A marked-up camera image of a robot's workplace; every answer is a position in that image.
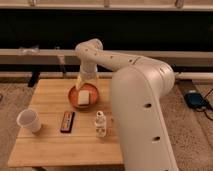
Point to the white paper cup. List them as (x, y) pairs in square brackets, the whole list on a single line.
[(29, 119)]

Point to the orange round plate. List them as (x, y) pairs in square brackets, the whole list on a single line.
[(93, 98)]

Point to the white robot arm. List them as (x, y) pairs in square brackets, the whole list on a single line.
[(136, 87)]

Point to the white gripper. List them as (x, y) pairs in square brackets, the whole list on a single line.
[(85, 76)]

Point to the wooden table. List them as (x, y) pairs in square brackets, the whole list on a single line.
[(81, 146)]

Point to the white sponge block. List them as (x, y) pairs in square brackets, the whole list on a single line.
[(83, 97)]

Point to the blue foot pedal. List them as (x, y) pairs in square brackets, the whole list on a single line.
[(194, 100)]

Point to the dark chocolate bar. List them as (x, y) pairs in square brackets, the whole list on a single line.
[(67, 122)]

